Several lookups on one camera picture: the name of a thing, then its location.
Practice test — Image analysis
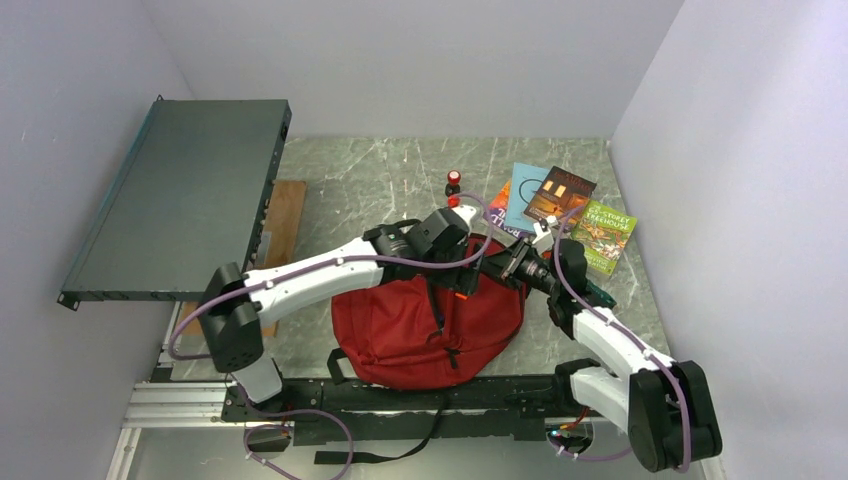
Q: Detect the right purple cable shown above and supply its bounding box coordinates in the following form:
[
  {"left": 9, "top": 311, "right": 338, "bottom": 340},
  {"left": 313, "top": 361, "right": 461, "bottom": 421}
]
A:
[{"left": 547, "top": 203, "right": 694, "bottom": 474}]

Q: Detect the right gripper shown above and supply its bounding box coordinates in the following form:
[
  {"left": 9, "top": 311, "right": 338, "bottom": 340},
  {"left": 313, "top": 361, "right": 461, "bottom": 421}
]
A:
[{"left": 480, "top": 236, "right": 561, "bottom": 296}]

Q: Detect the dark house cover book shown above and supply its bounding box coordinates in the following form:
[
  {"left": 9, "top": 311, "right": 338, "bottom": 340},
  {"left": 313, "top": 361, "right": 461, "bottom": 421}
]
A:
[{"left": 523, "top": 166, "right": 597, "bottom": 220}]

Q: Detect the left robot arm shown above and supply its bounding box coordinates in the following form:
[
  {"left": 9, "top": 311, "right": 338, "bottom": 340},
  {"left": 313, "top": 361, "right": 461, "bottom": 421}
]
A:
[{"left": 192, "top": 205, "right": 484, "bottom": 420}]

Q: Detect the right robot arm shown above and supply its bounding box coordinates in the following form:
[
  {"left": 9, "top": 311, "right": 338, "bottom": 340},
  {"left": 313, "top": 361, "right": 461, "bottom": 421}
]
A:
[{"left": 480, "top": 239, "right": 723, "bottom": 472}]

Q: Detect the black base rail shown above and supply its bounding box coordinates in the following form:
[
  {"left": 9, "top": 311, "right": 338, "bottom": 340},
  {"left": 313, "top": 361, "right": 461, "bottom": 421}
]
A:
[{"left": 221, "top": 374, "right": 583, "bottom": 446}]

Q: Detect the purple cable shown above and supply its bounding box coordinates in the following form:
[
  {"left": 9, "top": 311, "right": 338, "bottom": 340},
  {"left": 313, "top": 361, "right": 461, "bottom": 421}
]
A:
[
  {"left": 547, "top": 203, "right": 694, "bottom": 474},
  {"left": 166, "top": 192, "right": 496, "bottom": 480}
]

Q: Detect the red black stamp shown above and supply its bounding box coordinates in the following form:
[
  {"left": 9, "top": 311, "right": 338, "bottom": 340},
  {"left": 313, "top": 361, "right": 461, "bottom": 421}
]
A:
[{"left": 445, "top": 170, "right": 461, "bottom": 197}]

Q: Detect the dark grey rack server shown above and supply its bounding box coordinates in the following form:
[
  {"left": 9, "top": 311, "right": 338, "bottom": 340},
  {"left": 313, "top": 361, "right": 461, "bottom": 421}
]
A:
[{"left": 57, "top": 98, "right": 292, "bottom": 310}]

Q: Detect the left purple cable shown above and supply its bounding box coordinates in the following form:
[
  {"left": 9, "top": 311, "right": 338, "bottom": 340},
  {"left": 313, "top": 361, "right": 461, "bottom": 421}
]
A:
[{"left": 166, "top": 192, "right": 496, "bottom": 480}]

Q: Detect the red backpack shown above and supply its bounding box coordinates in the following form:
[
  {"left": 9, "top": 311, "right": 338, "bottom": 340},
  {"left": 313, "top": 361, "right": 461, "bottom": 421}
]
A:
[{"left": 325, "top": 233, "right": 528, "bottom": 392}]

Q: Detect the light blue booklet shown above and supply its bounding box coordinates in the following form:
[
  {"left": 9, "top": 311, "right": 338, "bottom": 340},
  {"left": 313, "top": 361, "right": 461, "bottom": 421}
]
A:
[{"left": 504, "top": 163, "right": 552, "bottom": 234}]

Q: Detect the green handled screwdriver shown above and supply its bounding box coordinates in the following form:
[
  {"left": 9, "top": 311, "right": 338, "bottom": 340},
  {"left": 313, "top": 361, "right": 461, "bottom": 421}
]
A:
[{"left": 583, "top": 280, "right": 617, "bottom": 309}]

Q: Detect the wooden board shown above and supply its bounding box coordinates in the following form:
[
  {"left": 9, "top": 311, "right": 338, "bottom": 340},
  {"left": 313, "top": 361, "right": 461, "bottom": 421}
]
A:
[{"left": 176, "top": 180, "right": 308, "bottom": 338}]

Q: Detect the purple Roald Dahl book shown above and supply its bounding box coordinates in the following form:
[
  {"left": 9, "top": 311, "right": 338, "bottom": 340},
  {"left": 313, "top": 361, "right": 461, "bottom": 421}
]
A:
[{"left": 489, "top": 180, "right": 533, "bottom": 238}]

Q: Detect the green Treehouse book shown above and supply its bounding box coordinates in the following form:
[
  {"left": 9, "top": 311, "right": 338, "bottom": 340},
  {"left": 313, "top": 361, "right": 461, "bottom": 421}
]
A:
[{"left": 571, "top": 200, "right": 638, "bottom": 276}]

